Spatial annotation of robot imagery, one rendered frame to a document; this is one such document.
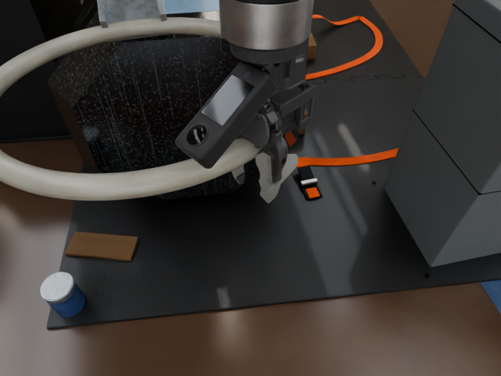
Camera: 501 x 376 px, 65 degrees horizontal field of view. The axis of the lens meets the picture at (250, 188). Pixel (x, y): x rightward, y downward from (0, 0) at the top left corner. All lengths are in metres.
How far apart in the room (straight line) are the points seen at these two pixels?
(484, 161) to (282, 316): 0.78
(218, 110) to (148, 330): 1.09
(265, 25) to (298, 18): 0.03
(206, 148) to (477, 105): 0.97
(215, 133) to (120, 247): 1.20
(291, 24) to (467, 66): 0.95
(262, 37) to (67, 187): 0.25
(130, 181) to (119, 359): 1.02
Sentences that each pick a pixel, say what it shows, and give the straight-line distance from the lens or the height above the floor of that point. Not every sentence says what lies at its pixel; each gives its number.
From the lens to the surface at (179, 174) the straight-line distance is 0.44.
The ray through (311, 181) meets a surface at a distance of 1.69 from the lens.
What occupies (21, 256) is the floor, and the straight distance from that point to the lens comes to 1.73.
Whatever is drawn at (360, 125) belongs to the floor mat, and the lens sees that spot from 2.05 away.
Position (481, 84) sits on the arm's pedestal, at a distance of 1.25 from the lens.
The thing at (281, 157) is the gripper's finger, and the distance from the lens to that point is 0.45.
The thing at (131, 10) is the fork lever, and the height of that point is 0.92.
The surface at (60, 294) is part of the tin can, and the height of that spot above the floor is 0.15.
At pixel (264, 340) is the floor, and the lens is 1.37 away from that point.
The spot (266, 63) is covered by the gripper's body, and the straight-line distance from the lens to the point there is 0.40.
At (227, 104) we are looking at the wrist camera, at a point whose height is 1.04.
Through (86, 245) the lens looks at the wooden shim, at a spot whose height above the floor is 0.03.
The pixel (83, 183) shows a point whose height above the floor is 0.97.
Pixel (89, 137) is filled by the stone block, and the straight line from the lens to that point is 1.39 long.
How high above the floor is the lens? 1.29
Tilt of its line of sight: 49 degrees down
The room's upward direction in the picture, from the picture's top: straight up
